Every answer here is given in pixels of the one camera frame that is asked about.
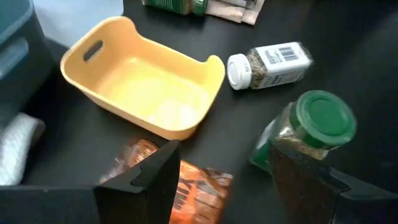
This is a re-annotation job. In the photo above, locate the orange taco seasoning packet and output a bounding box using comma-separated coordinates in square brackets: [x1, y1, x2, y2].
[99, 139, 234, 224]

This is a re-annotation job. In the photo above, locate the green-labelled spice bottle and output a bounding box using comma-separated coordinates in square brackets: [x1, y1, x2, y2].
[141, 0, 209, 17]

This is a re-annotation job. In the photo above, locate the green-lidded spice jar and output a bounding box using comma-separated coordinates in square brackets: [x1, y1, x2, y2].
[248, 90, 358, 174]

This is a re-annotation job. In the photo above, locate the teal plastic bin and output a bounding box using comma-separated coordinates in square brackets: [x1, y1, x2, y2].
[0, 0, 56, 125]

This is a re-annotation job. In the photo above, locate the frosted translucent plastic bin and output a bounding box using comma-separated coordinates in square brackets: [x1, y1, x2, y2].
[32, 0, 124, 50]

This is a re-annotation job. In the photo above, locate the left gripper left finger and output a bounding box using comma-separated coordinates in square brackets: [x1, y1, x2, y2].
[93, 139, 182, 224]

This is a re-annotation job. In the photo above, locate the white-capped spice jar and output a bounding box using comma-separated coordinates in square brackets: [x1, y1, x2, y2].
[226, 41, 313, 91]

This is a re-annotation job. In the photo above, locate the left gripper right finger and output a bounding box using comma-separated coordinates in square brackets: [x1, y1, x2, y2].
[269, 143, 351, 224]

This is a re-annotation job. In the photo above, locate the small yellow plastic bin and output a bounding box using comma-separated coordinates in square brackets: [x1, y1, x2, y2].
[60, 15, 226, 141]

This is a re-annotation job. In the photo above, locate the white waffle cloth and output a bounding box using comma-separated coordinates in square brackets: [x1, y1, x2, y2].
[0, 111, 47, 187]

